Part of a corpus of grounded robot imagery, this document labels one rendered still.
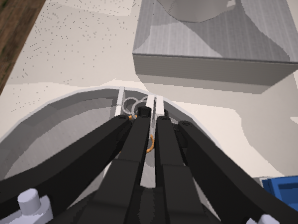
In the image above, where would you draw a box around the blue crate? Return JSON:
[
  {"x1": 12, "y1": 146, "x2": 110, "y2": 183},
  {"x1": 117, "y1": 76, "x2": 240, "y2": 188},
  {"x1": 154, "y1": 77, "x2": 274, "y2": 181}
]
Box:
[{"x1": 253, "y1": 175, "x2": 298, "y2": 211}]

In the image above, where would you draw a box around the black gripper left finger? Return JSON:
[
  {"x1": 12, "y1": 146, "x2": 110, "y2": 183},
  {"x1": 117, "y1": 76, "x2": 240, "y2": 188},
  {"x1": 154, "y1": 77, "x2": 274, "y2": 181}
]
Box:
[{"x1": 0, "y1": 95, "x2": 154, "y2": 224}]

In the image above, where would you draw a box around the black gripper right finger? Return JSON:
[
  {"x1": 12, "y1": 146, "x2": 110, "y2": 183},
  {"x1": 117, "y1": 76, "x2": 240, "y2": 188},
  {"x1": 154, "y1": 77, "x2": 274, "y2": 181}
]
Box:
[{"x1": 153, "y1": 96, "x2": 298, "y2": 224}]

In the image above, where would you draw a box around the grey round table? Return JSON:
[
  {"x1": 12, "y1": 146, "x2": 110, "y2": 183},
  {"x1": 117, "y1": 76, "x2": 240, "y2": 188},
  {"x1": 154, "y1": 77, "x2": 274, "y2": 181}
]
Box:
[{"x1": 0, "y1": 85, "x2": 225, "y2": 188}]

